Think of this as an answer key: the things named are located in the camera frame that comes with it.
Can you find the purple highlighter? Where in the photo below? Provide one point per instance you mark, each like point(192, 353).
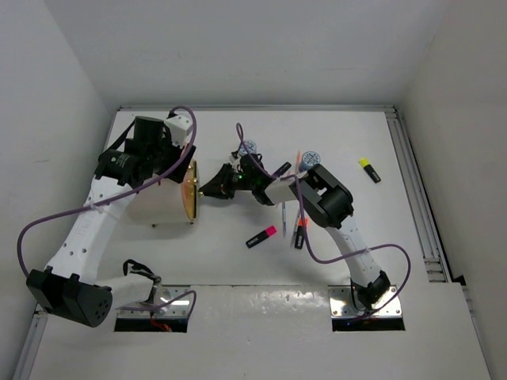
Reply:
point(282, 169)

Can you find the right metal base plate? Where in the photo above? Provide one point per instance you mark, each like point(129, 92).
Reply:
point(344, 306)

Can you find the pink highlighter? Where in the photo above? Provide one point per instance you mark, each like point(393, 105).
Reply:
point(260, 237)

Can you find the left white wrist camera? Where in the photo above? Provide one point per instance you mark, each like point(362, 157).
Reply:
point(179, 127)

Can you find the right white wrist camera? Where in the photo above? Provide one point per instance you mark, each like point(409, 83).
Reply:
point(234, 159)

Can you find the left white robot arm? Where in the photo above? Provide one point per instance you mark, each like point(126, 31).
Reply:
point(68, 286)

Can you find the blue tape jar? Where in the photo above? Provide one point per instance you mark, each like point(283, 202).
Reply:
point(308, 160)
point(247, 147)

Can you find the orange highlighter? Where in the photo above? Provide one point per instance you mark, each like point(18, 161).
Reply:
point(304, 224)

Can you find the round drawer cabinet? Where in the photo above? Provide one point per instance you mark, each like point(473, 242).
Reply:
point(168, 202)

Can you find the right grey pen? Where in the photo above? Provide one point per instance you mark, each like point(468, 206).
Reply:
point(296, 241)

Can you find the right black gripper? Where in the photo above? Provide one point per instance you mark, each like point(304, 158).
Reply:
point(220, 186)

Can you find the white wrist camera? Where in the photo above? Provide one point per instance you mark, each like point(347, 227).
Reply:
point(234, 159)
point(179, 127)

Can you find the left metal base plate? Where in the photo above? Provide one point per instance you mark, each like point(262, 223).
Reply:
point(177, 303)

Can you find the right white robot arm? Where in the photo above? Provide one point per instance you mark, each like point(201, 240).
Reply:
point(324, 200)

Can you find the metal base plate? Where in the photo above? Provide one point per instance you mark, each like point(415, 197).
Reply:
point(177, 303)
point(344, 306)

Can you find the upper red pen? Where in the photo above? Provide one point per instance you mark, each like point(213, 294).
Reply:
point(297, 161)

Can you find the left blue pen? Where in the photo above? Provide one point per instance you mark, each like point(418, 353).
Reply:
point(284, 219)

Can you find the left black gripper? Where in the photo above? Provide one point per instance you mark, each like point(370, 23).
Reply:
point(176, 176)

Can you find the yellow highlighter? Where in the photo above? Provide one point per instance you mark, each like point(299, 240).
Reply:
point(370, 171)

